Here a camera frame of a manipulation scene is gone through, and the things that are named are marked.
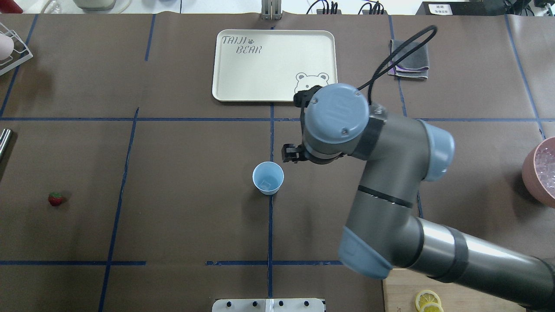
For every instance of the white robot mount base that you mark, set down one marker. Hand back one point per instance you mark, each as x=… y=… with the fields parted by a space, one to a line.
x=270 y=305

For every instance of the grey folded cloth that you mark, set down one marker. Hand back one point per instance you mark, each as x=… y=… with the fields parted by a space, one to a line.
x=416 y=66

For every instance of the striped metal muddler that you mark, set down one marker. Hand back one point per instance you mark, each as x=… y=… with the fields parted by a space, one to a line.
x=4 y=141

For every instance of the pink bowl with ice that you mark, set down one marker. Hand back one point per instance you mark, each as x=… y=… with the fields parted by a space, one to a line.
x=538 y=172

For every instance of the cream bear serving tray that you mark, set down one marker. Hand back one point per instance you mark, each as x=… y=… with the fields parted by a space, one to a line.
x=254 y=65

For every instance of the wooden cutting board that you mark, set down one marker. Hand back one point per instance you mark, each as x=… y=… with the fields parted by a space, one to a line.
x=401 y=287

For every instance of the red cylinder container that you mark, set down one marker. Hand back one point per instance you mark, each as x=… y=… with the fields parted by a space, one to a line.
x=10 y=7

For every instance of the lemon slice on board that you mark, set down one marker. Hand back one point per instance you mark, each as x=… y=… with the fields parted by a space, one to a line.
x=424 y=297

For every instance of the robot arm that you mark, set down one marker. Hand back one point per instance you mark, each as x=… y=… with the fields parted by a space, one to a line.
x=380 y=232

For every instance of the black box with label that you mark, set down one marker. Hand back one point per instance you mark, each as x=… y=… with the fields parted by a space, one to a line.
x=466 y=8

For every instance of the aluminium frame post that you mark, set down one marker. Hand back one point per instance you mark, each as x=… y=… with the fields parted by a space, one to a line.
x=271 y=10

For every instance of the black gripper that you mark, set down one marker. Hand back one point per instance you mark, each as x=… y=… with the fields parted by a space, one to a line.
x=293 y=154

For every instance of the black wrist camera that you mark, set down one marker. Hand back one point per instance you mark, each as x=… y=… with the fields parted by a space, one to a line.
x=302 y=98

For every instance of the pink cup on rack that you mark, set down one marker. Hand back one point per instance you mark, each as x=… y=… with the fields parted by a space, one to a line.
x=6 y=46

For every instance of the light blue plastic cup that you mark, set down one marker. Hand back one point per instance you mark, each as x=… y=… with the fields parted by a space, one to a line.
x=268 y=171

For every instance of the clear ice cube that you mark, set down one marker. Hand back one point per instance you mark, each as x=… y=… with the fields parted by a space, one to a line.
x=265 y=185

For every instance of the white wire cup rack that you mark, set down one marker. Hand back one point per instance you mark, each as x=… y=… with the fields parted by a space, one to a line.
x=21 y=52

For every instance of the red strawberry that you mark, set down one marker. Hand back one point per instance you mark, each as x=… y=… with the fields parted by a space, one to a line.
x=55 y=199

